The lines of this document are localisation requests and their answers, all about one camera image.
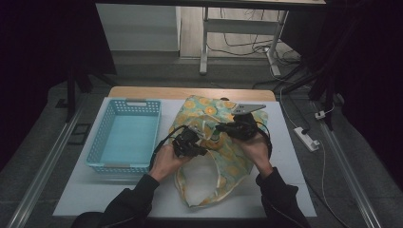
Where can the person's right hand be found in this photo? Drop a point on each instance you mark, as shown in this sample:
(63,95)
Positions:
(258,153)

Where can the white cabinet panel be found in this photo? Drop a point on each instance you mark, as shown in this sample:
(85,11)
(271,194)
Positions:
(139,27)

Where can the white board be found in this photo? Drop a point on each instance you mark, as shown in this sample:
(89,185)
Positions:
(95,196)

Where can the blue plastic basket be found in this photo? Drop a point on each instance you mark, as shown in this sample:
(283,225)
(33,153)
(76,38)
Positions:
(126,142)

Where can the black stand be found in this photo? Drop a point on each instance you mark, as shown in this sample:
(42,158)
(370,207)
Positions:
(71,91)

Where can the small white adapter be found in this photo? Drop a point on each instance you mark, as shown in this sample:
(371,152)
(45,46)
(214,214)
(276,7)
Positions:
(320,115)

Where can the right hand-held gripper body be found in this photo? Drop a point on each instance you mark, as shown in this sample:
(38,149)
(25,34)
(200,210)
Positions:
(242,126)

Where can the aluminium rail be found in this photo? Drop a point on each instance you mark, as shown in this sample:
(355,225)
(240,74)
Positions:
(41,171)
(348,171)

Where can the white power strip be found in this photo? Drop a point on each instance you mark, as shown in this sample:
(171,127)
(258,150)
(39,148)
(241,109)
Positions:
(305,138)

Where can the black square floor plate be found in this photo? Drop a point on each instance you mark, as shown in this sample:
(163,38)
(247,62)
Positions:
(80,134)

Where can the white desk frame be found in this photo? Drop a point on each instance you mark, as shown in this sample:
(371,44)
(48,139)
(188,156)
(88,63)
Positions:
(240,27)

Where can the orange-print cloth bag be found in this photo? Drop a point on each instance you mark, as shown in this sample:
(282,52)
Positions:
(228,161)

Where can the person's left hand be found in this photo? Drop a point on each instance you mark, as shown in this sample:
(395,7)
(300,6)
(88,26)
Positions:
(164,163)

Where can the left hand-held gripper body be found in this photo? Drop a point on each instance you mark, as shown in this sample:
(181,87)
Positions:
(185,142)

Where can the black stand legs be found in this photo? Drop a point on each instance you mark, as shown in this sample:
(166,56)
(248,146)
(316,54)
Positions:
(323,82)

